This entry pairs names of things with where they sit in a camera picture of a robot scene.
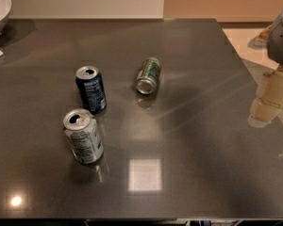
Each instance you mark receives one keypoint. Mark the green soda can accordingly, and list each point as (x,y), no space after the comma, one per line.
(148,76)

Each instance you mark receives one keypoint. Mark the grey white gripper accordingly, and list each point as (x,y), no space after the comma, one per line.
(281,41)

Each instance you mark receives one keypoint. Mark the blue soda can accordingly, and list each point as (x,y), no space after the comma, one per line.
(90,85)

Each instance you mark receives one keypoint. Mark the silver white soda can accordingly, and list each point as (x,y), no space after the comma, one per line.
(80,127)

